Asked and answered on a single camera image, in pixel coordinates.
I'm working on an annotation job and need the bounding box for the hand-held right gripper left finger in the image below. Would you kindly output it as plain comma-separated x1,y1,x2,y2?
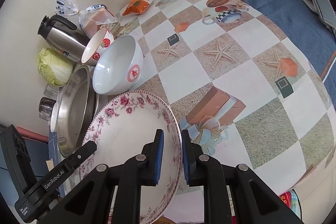
60,129,165,224

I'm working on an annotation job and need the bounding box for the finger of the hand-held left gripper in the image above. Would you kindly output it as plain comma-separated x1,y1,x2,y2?
63,140,97,171

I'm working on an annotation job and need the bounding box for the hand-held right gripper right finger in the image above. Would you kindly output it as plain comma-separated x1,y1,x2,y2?
182,130,301,224

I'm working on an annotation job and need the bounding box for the pink floral round plate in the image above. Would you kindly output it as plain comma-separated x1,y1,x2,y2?
79,91,182,222

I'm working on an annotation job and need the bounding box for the large stainless steel basin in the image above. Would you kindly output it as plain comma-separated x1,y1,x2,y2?
56,64,100,157

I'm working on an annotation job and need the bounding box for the white square bowl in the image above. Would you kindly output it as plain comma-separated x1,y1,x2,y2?
51,103,59,133

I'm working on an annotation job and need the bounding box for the pink foam roll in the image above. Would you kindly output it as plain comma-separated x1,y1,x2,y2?
16,127,49,142

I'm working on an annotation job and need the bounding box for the clear drinking glass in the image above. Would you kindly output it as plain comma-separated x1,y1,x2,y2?
43,84,59,98

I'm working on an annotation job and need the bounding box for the napa cabbage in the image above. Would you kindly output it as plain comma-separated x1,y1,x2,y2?
37,48,74,86

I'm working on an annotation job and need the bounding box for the white bowl with red emblem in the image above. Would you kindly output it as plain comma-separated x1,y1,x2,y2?
92,35,144,95

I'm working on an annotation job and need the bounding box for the patterned plastic table cover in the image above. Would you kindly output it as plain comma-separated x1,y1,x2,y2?
108,0,332,195

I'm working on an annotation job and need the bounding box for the strawberry print bowl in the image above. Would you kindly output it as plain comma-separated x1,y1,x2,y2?
81,27,114,64

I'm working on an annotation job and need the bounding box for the stainless steel thermos jug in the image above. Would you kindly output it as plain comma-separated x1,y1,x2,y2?
37,15,91,65

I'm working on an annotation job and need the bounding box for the plastic bag of bread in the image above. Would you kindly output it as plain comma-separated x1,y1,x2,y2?
55,0,118,38

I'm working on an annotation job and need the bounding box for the orange snack packet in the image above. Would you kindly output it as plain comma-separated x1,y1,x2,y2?
122,0,158,16

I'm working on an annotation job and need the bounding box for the glass teapot with brown handle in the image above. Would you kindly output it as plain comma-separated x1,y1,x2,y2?
39,97,57,119

